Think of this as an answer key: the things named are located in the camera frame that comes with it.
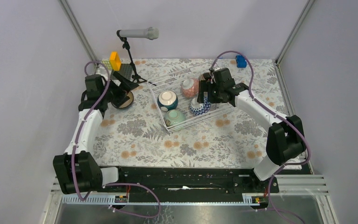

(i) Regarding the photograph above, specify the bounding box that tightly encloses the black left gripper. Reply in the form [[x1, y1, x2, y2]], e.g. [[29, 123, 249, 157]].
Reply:
[[101, 71, 139, 107]]

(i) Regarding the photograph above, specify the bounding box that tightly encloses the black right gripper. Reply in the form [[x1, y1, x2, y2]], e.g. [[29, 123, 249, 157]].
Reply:
[[197, 80, 225, 104]]

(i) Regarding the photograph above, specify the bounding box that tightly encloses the dark teal floral bowl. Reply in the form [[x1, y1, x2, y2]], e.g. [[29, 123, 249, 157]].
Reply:
[[110, 91, 134, 109]]

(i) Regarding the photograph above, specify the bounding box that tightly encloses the blue white patterned bowl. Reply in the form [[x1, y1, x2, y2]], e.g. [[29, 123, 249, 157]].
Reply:
[[190, 97, 211, 116]]

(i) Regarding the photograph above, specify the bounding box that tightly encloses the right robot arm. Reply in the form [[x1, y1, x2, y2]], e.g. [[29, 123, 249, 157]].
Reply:
[[197, 68, 306, 192]]

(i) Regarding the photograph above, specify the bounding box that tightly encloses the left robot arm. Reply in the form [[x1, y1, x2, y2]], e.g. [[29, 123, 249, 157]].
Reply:
[[53, 71, 138, 195]]

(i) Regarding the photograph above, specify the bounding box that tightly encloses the black microphone tripod stand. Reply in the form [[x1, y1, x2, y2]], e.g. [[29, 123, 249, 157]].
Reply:
[[118, 37, 155, 85]]

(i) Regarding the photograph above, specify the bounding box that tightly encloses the grey toy baseplate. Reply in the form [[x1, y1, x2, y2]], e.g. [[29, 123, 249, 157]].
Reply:
[[110, 63, 133, 81]]

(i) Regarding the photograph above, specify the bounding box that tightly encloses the black gold-rimmed bowl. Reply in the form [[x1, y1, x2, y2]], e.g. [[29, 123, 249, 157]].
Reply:
[[199, 72, 212, 81]]

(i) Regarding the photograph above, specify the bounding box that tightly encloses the yellow toy brick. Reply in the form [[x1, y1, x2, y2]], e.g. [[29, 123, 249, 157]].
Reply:
[[109, 51, 122, 71]]

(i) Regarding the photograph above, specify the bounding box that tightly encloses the light green toy brick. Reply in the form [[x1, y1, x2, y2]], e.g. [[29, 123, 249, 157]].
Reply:
[[101, 60, 112, 70]]

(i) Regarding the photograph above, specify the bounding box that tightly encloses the red patterned bowl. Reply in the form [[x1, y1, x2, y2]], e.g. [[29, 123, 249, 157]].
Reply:
[[181, 78, 199, 98]]

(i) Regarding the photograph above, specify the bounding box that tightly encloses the blue toy brick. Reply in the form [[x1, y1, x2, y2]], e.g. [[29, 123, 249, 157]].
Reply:
[[235, 55, 248, 68]]

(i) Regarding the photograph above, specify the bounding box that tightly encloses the teal and cream bowl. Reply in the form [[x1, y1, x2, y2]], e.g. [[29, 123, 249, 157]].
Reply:
[[157, 91, 179, 112]]

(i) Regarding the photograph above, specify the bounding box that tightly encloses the mint green bowl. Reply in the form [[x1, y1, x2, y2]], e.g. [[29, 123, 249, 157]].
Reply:
[[164, 109, 186, 127]]

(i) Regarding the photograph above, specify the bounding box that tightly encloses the grey microphone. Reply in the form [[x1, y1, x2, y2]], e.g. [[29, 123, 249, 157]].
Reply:
[[117, 27, 159, 40]]

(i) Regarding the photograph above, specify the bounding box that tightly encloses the floral tablecloth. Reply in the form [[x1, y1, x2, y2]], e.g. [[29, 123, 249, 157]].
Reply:
[[92, 59, 288, 168]]

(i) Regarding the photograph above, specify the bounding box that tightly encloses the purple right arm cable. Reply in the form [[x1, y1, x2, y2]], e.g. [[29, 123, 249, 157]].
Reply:
[[209, 50, 312, 224]]

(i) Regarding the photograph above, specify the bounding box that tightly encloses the white wire dish rack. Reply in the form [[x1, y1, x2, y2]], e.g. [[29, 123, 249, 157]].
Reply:
[[149, 62, 234, 133]]

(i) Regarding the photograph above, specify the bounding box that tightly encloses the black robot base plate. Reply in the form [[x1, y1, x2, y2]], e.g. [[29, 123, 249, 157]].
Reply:
[[97, 167, 279, 203]]

